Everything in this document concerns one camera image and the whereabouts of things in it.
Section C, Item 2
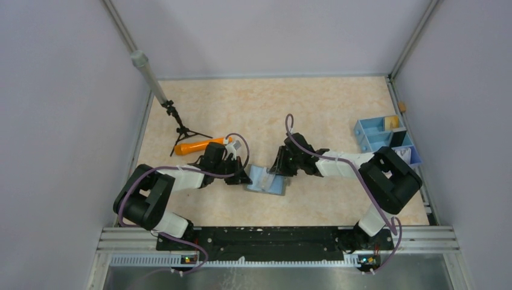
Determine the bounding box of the small orange wall object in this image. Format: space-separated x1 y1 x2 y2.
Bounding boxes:
397 101 406 114

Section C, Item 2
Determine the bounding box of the black card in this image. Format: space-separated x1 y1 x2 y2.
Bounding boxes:
389 128 407 147

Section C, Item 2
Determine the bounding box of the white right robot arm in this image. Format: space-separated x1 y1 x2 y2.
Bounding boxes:
269 133 423 249

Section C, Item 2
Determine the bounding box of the black tripod microphone stand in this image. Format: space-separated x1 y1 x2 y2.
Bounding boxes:
130 50 212 147

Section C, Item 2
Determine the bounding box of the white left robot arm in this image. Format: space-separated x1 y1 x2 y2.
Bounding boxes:
113 139 252 250

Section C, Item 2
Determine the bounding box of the blue compartment organizer box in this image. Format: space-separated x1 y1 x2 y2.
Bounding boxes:
353 116 422 168

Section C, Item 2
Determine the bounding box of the silver VIP card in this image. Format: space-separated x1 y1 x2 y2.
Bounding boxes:
259 172 276 192

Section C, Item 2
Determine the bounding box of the orange toy microphone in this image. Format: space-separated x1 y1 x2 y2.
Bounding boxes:
173 137 232 156

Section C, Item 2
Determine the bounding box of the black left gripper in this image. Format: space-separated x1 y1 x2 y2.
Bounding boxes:
214 156 252 185

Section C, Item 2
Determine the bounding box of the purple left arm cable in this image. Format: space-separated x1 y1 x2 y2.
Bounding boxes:
116 133 251 277

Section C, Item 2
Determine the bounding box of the gold card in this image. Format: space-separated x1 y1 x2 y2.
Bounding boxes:
383 115 401 131

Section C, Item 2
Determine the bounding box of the grey leather card holder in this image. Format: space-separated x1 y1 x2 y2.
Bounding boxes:
245 164 287 196

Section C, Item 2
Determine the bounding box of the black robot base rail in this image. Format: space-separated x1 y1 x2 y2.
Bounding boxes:
156 226 394 262

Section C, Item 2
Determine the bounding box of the white slotted cable duct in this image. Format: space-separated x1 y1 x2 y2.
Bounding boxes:
109 254 360 268

